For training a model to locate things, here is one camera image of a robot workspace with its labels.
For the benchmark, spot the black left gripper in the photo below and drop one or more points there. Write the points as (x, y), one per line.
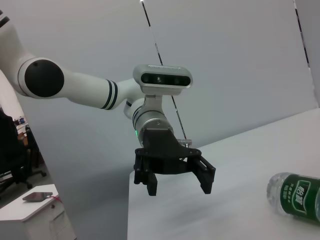
(160, 150)

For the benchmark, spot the green label water bottle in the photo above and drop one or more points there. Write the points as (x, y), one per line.
(297, 197)

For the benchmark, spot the silver phone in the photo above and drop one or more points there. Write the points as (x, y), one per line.
(37, 196)

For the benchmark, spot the white drawer cabinet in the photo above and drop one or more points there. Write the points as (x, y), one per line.
(37, 217)

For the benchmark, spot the black office chair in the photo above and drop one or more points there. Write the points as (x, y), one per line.
(32, 150)
(12, 150)

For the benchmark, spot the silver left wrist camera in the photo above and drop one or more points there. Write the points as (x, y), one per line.
(162, 78)

